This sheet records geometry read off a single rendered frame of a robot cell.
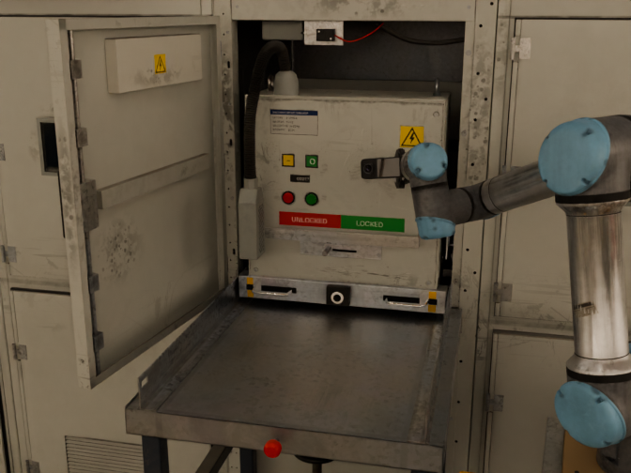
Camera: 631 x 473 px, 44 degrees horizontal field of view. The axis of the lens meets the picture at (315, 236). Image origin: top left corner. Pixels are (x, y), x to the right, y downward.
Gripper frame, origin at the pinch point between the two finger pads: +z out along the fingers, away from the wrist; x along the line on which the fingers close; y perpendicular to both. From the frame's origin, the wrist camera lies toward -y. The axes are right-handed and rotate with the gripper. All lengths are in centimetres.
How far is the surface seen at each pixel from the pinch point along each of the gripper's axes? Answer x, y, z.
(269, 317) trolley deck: -36.3, -30.4, 10.2
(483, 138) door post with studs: 7.9, 21.9, 1.6
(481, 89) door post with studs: 19.3, 20.8, -1.1
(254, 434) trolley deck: -52, -32, -40
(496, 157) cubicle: 3.3, 25.2, 1.9
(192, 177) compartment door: -1, -50, 11
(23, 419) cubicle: -74, -109, 60
